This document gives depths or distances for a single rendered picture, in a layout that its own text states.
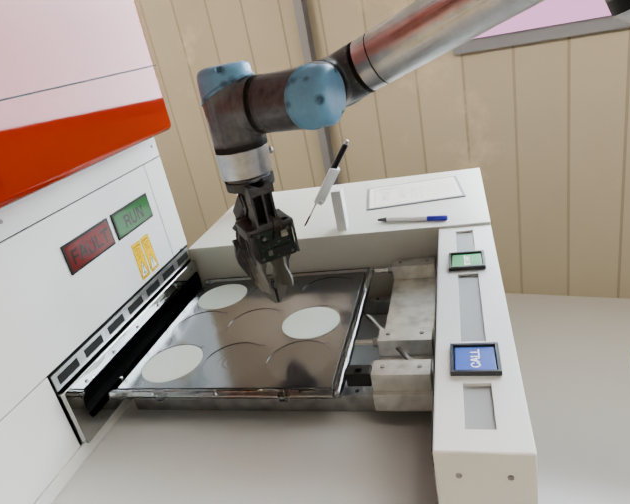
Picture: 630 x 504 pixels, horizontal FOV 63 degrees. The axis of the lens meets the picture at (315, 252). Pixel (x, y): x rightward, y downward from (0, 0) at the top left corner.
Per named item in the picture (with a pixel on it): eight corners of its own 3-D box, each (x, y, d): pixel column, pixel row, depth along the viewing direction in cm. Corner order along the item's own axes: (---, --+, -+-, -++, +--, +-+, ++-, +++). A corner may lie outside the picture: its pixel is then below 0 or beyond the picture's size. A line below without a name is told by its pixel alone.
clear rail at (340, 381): (332, 401, 70) (330, 393, 69) (368, 272, 103) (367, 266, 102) (342, 401, 69) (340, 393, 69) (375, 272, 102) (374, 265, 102)
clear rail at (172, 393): (107, 401, 80) (104, 393, 79) (112, 395, 81) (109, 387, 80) (342, 401, 69) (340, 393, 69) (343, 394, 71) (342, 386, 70)
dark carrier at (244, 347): (118, 391, 81) (117, 388, 80) (207, 284, 111) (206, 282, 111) (332, 390, 71) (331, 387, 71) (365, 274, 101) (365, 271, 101)
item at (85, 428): (79, 444, 78) (55, 394, 74) (200, 297, 117) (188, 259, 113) (89, 444, 78) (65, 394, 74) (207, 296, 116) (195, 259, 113)
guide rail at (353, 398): (137, 409, 88) (132, 395, 86) (143, 401, 89) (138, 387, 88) (440, 412, 74) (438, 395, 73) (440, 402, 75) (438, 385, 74)
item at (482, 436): (445, 551, 55) (431, 452, 49) (445, 293, 103) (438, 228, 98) (540, 559, 52) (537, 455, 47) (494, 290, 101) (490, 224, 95)
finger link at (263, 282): (269, 320, 79) (255, 266, 75) (257, 305, 84) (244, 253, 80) (288, 312, 80) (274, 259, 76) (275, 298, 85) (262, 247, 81)
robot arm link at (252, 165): (209, 151, 75) (262, 136, 77) (218, 181, 76) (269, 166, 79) (221, 158, 68) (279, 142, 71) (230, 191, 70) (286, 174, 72)
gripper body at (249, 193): (253, 271, 73) (232, 191, 69) (238, 253, 81) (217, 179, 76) (303, 254, 76) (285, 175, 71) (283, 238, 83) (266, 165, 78)
